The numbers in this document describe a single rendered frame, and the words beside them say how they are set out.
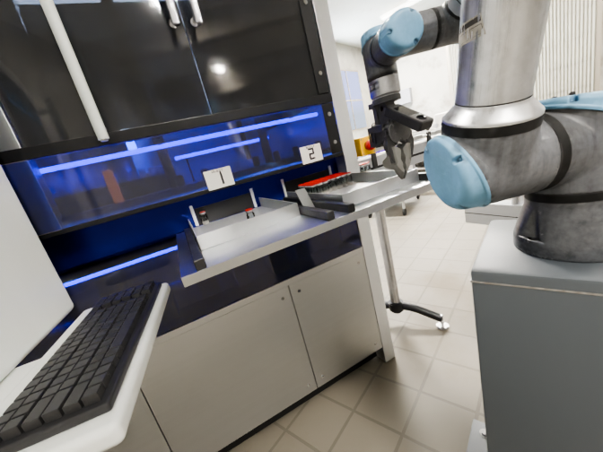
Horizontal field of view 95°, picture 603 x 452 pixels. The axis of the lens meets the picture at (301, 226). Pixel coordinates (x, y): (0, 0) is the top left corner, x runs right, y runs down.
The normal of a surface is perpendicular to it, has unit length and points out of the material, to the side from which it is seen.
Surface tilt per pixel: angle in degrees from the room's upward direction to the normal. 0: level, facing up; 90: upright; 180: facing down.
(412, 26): 89
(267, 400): 90
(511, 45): 105
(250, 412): 90
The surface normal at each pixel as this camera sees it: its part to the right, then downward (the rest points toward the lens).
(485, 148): -0.47, 0.55
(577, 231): -0.63, 0.05
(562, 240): -0.79, 0.05
